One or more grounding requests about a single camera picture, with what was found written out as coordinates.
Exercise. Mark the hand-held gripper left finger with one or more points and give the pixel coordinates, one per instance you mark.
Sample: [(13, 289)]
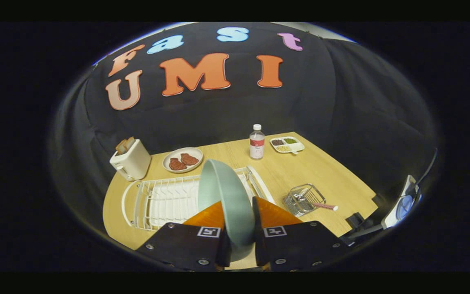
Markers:
[(186, 245)]

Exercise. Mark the clear red label water bottle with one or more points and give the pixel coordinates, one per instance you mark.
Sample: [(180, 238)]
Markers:
[(257, 145)]

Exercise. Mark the white plate with meat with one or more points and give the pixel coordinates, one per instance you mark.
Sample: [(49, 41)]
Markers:
[(174, 153)]

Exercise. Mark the dark beans portion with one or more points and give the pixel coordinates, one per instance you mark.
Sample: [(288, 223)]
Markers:
[(277, 142)]

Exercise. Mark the white divided tray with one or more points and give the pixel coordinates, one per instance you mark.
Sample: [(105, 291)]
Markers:
[(297, 146)]

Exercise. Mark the green beans portion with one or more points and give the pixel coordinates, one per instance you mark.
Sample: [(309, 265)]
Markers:
[(290, 141)]

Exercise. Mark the yellow beans portion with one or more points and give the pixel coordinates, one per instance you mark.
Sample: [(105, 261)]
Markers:
[(283, 148)]

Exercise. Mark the red meat piece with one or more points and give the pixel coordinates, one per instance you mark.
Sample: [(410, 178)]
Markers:
[(177, 164), (189, 159)]

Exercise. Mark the brown toast slice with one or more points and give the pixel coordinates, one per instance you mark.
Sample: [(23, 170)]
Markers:
[(120, 146), (130, 142)]

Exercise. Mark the light green plate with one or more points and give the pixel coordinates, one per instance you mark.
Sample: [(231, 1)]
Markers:
[(227, 196)]

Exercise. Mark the white toaster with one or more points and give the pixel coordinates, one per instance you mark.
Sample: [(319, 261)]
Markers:
[(135, 163)]

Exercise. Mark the black table clamp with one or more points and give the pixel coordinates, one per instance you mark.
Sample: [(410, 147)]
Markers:
[(377, 200), (355, 220)]

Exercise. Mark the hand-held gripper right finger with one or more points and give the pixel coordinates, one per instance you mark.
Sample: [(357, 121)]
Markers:
[(256, 210)]

